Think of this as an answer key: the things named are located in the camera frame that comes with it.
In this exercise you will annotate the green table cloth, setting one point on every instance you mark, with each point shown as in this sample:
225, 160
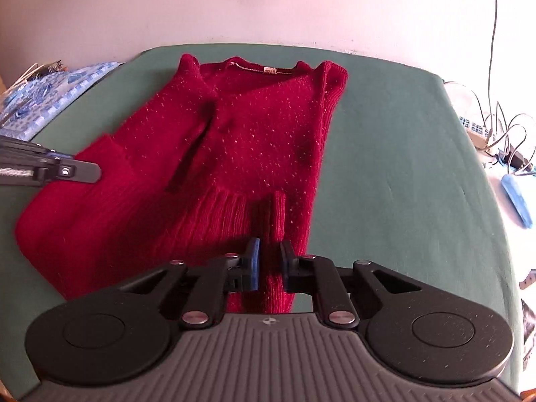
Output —
398, 176

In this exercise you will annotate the dark red knitted sweater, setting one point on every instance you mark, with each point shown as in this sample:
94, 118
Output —
209, 155

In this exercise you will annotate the blue pouch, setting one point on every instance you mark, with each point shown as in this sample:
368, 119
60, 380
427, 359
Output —
517, 201

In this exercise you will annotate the blue white patterned cloth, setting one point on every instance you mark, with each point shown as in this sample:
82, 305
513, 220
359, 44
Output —
46, 100

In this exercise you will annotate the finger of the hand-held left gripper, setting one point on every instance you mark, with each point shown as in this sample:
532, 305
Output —
42, 153
75, 172

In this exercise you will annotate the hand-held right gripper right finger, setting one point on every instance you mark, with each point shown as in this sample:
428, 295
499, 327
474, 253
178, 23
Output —
287, 266

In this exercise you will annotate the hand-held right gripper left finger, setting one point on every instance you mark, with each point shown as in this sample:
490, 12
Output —
255, 264

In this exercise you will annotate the white power strip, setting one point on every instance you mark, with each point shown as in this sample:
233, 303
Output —
475, 127

